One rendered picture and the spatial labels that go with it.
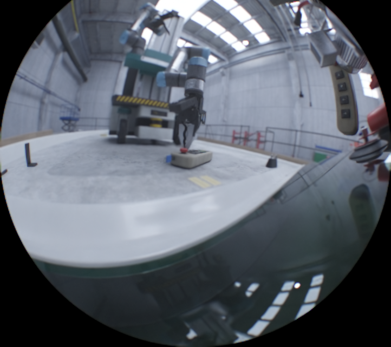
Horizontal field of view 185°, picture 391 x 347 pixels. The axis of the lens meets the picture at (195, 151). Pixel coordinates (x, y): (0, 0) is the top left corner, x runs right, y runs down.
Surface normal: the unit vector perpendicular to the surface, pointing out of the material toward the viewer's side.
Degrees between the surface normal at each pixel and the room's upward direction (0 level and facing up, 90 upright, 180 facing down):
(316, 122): 90
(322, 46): 98
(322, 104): 90
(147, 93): 90
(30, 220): 37
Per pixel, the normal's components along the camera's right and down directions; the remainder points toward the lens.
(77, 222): 0.42, -0.69
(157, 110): 0.61, 0.18
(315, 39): -0.76, 0.15
